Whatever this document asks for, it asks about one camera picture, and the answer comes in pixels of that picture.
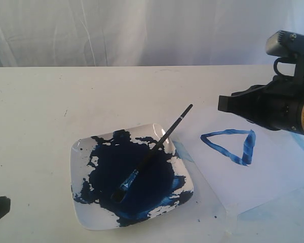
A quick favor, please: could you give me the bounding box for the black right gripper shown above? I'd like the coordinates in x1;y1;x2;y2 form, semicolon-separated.
217;75;304;139

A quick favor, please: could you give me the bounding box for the black paintbrush blue tip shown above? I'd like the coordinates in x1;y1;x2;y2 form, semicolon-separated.
111;104;193;203

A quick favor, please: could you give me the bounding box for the white paper sheet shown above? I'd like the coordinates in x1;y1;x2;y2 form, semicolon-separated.
173;107;304;213

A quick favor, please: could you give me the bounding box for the white square paint dish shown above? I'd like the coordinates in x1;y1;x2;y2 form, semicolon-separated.
70;123;194;230

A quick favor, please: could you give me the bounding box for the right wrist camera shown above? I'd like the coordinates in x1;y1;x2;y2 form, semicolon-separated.
265;30;304;57

